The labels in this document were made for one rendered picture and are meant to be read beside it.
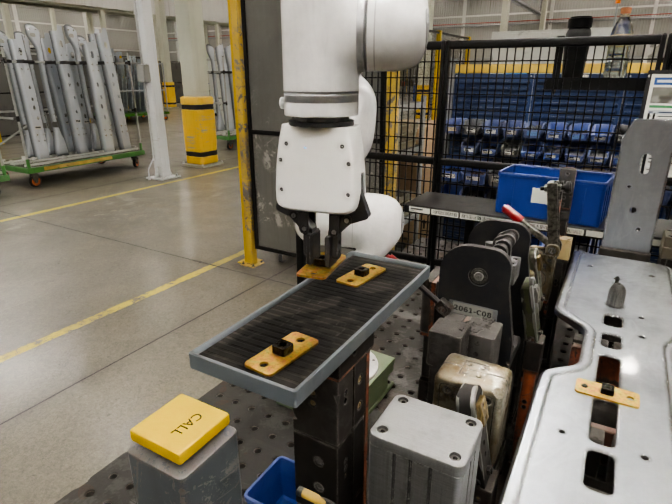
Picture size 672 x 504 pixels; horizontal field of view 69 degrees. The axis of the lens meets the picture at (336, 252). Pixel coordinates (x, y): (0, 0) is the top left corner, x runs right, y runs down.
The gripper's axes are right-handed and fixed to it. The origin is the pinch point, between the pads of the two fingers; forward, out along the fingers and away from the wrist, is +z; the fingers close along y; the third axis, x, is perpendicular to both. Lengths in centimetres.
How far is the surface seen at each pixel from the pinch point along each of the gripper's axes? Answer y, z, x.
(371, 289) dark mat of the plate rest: 4.7, 8.0, 6.7
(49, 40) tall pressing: -632, -60, 534
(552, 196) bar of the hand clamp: 31, 6, 64
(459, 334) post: 17.0, 14.2, 9.3
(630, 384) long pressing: 42, 24, 20
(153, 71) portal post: -454, -18, 533
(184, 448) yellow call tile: -1.0, 7.8, -28.2
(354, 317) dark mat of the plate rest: 5.0, 7.9, -2.1
